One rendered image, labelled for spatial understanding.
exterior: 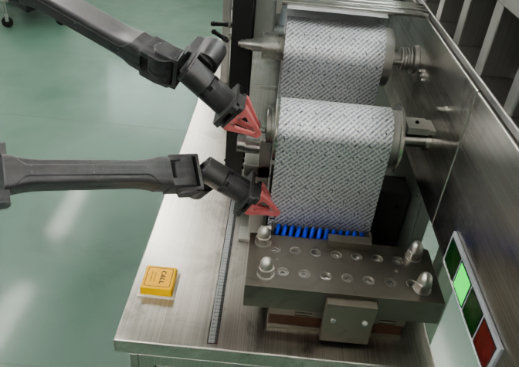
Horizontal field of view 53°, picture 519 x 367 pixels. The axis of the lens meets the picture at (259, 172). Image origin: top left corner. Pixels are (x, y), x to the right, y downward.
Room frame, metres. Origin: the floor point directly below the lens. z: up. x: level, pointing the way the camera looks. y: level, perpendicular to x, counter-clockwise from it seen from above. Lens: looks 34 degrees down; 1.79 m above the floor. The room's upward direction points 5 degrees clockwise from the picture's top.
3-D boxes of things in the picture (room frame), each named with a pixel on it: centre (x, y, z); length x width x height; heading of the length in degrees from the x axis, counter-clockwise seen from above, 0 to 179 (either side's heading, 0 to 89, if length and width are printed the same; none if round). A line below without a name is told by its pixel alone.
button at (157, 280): (0.82, 0.20, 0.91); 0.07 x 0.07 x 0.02; 0
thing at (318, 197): (0.92, -0.15, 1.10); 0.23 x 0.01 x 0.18; 90
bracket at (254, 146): (1.02, 0.01, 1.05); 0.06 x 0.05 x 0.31; 90
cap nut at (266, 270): (0.76, -0.03, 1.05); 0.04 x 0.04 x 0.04
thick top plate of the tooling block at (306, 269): (0.80, -0.19, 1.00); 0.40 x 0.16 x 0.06; 90
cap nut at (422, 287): (0.76, -0.35, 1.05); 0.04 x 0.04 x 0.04
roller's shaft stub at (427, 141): (0.98, -0.32, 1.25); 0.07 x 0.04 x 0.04; 90
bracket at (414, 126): (0.98, -0.33, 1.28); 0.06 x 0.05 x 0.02; 90
